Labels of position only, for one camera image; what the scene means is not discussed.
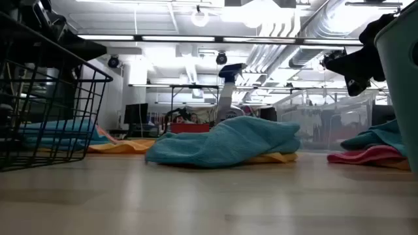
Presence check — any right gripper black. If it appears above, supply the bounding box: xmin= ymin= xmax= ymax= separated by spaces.
xmin=323 ymin=45 xmax=387 ymax=97

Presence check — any blue microfiber towel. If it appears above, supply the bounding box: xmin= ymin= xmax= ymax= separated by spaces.
xmin=340 ymin=119 xmax=408 ymax=157
xmin=145 ymin=116 xmax=301 ymax=169
xmin=18 ymin=119 xmax=112 ymax=151

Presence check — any yellow microfiber towel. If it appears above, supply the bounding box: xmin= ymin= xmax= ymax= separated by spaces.
xmin=241 ymin=152 xmax=298 ymax=165
xmin=381 ymin=159 xmax=411 ymax=171

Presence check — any orange microfiber towel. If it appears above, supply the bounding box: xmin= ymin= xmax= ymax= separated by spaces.
xmin=87 ymin=138 xmax=157 ymax=155

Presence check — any teal plastic basket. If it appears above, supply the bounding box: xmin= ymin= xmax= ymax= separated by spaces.
xmin=374 ymin=0 xmax=418 ymax=174

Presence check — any clear plastic bin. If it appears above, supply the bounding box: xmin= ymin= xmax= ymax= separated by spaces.
xmin=273 ymin=89 xmax=377 ymax=153

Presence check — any spray bottle with blue trigger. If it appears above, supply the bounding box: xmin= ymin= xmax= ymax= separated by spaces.
xmin=216 ymin=63 xmax=248 ymax=125

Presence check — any round white ceiling lamp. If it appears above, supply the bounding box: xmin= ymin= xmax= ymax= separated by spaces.
xmin=190 ymin=8 xmax=210 ymax=28

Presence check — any red storage box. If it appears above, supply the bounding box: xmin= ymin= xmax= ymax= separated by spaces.
xmin=170 ymin=122 xmax=210 ymax=134

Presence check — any long ceiling light strip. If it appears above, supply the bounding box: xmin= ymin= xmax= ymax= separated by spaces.
xmin=76 ymin=33 xmax=364 ymax=46

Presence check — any black computer monitor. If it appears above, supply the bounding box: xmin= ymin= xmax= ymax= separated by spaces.
xmin=123 ymin=102 xmax=149 ymax=125

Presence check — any black wire basket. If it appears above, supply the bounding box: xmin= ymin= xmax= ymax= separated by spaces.
xmin=0 ymin=11 xmax=114 ymax=172

